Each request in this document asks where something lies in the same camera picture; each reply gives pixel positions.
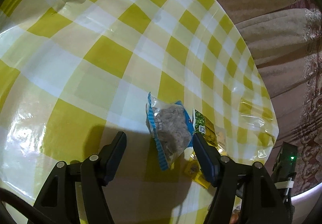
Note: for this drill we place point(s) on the pink draped curtain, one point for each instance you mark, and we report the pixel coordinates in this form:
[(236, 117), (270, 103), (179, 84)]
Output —
[(284, 38)]

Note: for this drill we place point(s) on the person's right hand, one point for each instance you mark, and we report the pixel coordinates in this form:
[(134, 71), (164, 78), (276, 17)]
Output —
[(235, 217)]

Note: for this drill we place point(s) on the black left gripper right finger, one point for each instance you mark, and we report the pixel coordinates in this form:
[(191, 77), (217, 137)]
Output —
[(261, 201)]

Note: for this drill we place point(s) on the green pea snack packet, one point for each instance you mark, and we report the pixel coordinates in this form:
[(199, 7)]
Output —
[(204, 126)]

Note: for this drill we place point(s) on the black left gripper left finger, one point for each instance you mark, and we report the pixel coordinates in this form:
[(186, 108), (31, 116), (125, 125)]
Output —
[(57, 198)]

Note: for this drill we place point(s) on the small blue-edged dried fruit packet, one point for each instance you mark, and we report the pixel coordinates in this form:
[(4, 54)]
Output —
[(171, 128)]

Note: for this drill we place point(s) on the yellow checked plastic tablecloth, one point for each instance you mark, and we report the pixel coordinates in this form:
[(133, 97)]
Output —
[(75, 72)]

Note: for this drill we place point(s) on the beige biscuit packet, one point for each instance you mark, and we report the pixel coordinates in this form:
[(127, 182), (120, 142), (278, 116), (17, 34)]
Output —
[(221, 137)]

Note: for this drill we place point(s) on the yellow snack packet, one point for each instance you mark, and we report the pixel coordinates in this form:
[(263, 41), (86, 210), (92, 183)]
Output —
[(193, 169)]

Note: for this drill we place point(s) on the black tracker with green light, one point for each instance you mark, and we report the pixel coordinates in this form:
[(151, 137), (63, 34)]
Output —
[(284, 173)]

